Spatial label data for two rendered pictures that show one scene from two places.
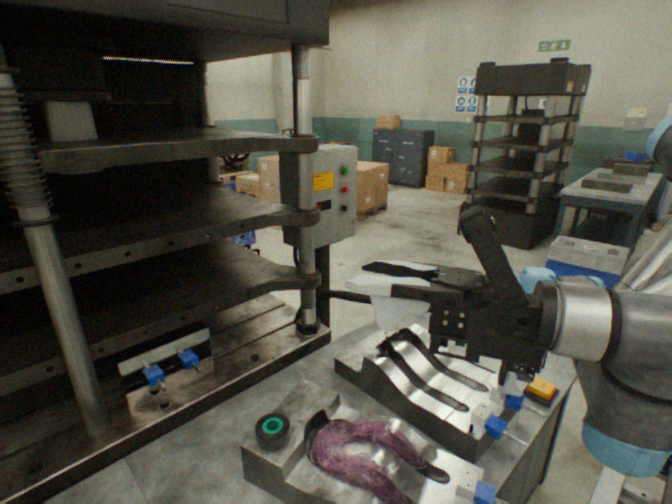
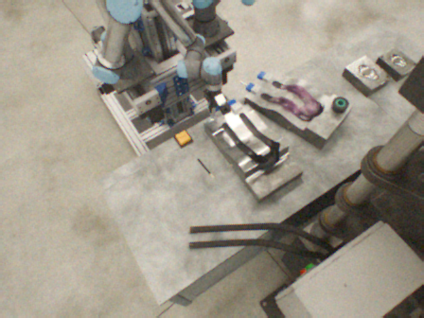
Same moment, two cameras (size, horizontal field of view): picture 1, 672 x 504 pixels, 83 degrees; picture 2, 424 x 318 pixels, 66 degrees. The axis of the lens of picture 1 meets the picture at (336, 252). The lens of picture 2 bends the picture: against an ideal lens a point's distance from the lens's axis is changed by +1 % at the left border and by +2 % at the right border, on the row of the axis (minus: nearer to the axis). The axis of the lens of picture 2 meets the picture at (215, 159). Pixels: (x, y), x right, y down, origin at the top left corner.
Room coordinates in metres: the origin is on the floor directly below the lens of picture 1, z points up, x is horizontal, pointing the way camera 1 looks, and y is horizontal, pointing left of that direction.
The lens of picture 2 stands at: (1.76, -0.21, 2.30)
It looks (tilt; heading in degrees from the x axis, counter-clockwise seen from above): 63 degrees down; 197
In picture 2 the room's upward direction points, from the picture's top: 7 degrees counter-clockwise
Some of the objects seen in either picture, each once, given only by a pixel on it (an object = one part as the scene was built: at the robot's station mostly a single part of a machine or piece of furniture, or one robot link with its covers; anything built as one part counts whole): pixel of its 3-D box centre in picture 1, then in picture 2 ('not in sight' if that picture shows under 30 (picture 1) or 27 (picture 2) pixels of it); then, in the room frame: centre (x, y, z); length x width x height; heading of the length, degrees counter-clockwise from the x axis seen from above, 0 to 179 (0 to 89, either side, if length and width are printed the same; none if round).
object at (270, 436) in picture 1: (273, 431); (340, 104); (0.68, 0.15, 0.93); 0.08 x 0.08 x 0.04
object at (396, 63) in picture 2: not in sight; (396, 63); (0.27, 0.47, 0.83); 0.17 x 0.13 x 0.06; 44
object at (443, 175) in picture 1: (449, 169); not in sight; (7.48, -2.21, 0.42); 0.86 x 0.33 x 0.83; 48
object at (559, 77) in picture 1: (524, 152); not in sight; (5.08, -2.45, 1.03); 1.54 x 0.94 x 2.06; 138
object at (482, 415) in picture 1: (499, 429); (231, 102); (0.72, -0.40, 0.89); 0.13 x 0.05 x 0.05; 44
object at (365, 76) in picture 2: not in sight; (365, 76); (0.38, 0.31, 0.84); 0.20 x 0.15 x 0.07; 44
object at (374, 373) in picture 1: (420, 373); (251, 146); (0.95, -0.26, 0.87); 0.50 x 0.26 x 0.14; 44
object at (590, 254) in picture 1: (587, 253); not in sight; (3.40, -2.41, 0.28); 0.61 x 0.41 x 0.15; 48
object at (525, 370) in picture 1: (524, 349); (214, 93); (0.80, -0.47, 1.07); 0.09 x 0.08 x 0.12; 44
